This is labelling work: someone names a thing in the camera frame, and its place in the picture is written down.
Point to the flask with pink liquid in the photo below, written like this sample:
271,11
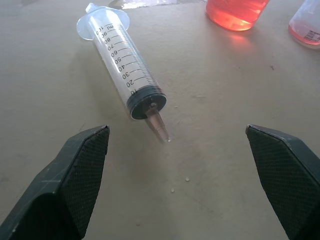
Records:
306,27

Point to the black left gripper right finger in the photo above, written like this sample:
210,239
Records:
287,180

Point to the beaker with red liquid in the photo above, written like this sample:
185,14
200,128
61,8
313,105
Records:
235,12

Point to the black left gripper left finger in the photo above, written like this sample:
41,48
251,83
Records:
62,190

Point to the clear plastic syringe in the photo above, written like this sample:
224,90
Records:
125,62

